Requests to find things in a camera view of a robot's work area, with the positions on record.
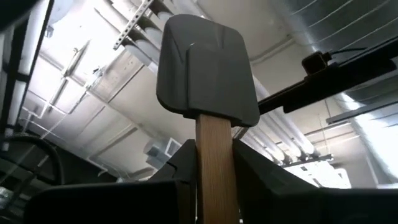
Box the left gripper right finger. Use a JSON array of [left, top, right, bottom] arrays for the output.
[[233, 139, 398, 224]]

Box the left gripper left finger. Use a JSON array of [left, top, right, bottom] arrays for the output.
[[24, 139, 197, 224]]

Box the gray spatula with wooden handle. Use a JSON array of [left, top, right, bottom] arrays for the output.
[[155, 14, 261, 224]]

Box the long linear ceiling light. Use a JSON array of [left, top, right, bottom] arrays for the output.
[[0, 0, 55, 131]]

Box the perforated metal strut channel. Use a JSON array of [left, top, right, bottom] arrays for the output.
[[112, 0, 155, 50]]

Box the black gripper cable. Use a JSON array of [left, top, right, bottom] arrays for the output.
[[0, 133, 65, 187]]

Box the black overhead camera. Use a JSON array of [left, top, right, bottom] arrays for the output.
[[301, 51, 332, 75]]

